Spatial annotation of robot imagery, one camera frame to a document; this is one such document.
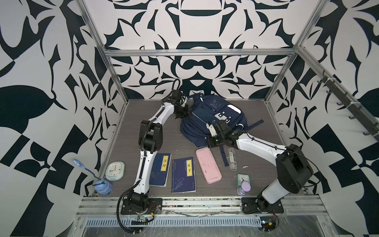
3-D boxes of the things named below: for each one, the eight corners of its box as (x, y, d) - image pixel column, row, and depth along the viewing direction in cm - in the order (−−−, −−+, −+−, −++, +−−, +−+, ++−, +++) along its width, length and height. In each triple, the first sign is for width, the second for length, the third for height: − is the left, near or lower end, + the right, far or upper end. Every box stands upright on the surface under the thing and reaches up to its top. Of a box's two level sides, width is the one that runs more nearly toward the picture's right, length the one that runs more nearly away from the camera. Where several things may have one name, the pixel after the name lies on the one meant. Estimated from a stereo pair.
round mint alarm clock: (104, 180, 83) (102, 179, 81) (110, 163, 90) (108, 161, 88) (122, 180, 83) (120, 179, 81) (126, 163, 90) (125, 161, 88)
